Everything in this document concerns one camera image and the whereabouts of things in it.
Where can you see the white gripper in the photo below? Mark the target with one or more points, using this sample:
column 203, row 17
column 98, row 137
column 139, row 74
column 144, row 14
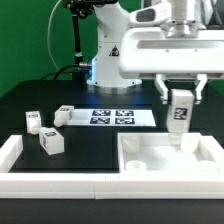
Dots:
column 146, row 52

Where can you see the white square tabletop part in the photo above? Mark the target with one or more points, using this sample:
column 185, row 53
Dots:
column 159, row 152

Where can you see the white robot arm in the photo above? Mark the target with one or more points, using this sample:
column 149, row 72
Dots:
column 188, row 18

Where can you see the white marker sheet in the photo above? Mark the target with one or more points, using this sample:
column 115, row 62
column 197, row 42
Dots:
column 112, row 117

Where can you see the white U-shaped fence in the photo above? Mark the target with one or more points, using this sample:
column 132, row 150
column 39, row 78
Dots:
column 207, row 183

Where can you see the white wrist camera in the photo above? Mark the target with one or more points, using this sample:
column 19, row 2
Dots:
column 150, row 16

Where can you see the black camera stand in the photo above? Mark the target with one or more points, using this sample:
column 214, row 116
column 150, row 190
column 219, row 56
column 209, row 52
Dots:
column 80, row 9

